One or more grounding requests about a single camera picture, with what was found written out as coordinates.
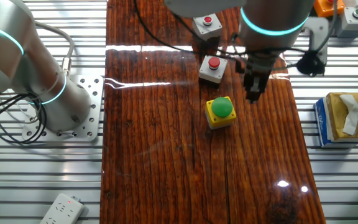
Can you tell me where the yellow box green button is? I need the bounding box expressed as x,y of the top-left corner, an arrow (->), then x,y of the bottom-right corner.
204,96 -> 237,131

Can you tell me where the grey box green button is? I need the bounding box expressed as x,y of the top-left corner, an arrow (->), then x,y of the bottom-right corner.
334,6 -> 358,38

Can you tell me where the gold and blue tissue box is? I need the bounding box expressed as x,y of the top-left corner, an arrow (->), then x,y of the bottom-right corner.
313,91 -> 358,149

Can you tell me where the black cable bundle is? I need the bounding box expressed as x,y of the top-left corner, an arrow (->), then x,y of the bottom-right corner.
0,91 -> 48,146

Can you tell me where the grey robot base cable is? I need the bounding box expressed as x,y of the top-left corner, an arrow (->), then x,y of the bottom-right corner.
32,20 -> 76,77

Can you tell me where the dark wooden board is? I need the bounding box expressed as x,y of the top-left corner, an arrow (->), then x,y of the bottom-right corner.
99,0 -> 326,224

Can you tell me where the grey box large red button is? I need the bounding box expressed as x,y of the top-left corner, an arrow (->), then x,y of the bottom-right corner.
198,55 -> 229,85

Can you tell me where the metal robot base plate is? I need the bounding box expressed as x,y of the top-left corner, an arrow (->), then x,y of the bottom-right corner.
21,74 -> 104,143

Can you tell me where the white power strip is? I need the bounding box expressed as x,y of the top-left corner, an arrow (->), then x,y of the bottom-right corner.
39,192 -> 86,224

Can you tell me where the orange box red button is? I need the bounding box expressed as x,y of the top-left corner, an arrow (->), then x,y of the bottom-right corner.
313,0 -> 346,18

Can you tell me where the grey box small red button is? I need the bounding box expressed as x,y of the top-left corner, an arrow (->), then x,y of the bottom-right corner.
192,12 -> 223,41

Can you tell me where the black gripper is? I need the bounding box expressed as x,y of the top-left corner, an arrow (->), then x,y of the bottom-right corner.
244,63 -> 272,105

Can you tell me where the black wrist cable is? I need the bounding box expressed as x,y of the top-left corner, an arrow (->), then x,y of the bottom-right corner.
134,0 -> 310,68

